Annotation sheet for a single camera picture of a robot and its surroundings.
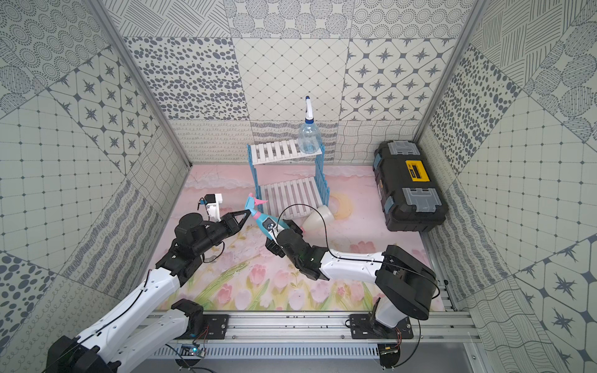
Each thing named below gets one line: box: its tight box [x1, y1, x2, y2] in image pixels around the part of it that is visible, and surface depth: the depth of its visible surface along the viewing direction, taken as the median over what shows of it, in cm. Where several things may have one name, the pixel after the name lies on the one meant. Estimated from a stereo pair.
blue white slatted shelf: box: [247, 138, 331, 220], surface depth 106 cm
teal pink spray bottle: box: [244, 192, 290, 239], surface depth 78 cm
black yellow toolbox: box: [372, 139, 450, 233], surface depth 93 cm
